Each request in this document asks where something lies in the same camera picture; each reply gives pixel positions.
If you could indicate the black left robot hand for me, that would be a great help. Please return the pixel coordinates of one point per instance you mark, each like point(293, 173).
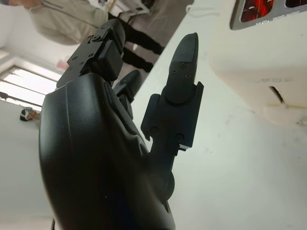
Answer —
point(96, 143)

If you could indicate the cream two-slot toaster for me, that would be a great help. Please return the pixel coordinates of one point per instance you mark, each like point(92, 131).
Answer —
point(259, 60)

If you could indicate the standing person in black trousers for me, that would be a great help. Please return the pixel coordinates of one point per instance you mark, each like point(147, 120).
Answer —
point(64, 21)

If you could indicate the seated person with headset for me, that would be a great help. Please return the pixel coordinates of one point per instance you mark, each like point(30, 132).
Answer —
point(27, 115)

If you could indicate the bright window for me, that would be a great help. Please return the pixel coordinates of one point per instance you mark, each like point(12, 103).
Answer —
point(24, 83)

